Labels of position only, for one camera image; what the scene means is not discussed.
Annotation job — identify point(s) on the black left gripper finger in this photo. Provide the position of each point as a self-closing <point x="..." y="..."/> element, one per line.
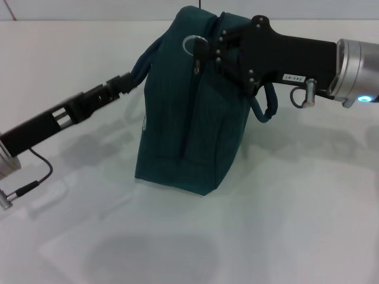
<point x="121" y="84"/>

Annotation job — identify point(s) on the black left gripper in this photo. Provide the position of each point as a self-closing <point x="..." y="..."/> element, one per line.
<point x="38" y="130"/>

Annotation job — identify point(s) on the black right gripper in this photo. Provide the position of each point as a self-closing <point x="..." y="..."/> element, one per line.
<point x="281" y="56"/>

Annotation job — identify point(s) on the dark teal insulated lunch bag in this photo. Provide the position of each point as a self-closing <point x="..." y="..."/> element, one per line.
<point x="192" y="124"/>

